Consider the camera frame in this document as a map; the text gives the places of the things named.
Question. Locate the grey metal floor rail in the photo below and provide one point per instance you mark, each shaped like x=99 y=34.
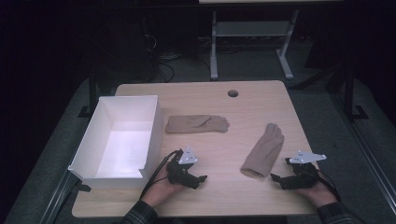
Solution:
x=57 y=199
x=364 y=149

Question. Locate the black metal stand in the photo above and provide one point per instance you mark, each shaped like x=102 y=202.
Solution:
x=92 y=93
x=349 y=93

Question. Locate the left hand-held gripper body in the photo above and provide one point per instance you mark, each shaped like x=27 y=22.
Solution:
x=178 y=173

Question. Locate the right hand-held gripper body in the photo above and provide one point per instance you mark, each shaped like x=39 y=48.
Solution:
x=304 y=174

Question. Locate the person's right hand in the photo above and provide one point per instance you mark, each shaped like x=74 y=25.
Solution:
x=320 y=194

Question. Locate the round table grommet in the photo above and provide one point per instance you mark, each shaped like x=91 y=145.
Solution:
x=233 y=93

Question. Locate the white box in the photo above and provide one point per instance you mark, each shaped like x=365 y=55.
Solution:
x=124 y=149

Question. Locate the grey metal table frame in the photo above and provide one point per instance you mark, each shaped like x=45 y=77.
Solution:
x=252 y=29

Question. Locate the person's left hand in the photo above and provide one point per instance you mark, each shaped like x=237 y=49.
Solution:
x=163 y=190

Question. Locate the beige glove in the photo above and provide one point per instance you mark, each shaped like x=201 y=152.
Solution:
x=190 y=123
x=264 y=152

